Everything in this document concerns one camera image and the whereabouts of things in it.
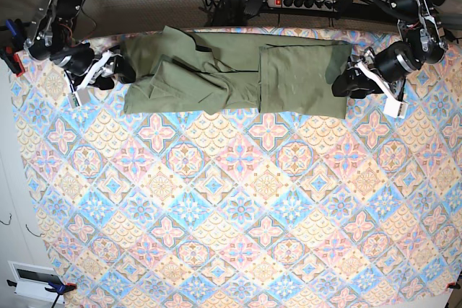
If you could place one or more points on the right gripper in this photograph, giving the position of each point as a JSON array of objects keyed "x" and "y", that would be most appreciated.
[{"x": 84, "y": 69}]

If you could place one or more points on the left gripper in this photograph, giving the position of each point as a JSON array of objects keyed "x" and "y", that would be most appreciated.
[{"x": 380, "y": 73}]

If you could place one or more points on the green t-shirt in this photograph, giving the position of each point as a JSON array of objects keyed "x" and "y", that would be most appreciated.
[{"x": 179, "y": 71}]

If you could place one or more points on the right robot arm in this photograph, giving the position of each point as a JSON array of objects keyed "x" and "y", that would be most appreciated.
[{"x": 50, "y": 36}]

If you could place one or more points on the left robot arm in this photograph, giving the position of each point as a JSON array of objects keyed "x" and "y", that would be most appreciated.
[{"x": 422, "y": 41}]

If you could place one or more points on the white power strip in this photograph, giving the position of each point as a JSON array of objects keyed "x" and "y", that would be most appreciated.
[{"x": 322, "y": 5}]

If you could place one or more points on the patterned tablecloth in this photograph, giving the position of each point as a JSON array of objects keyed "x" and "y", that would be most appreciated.
[{"x": 239, "y": 209}]

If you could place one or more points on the blue clamp bottom left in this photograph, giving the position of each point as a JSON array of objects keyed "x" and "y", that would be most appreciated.
[{"x": 57, "y": 288}]

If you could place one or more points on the orange clamp bottom right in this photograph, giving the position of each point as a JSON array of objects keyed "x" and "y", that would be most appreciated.
[{"x": 454, "y": 286}]

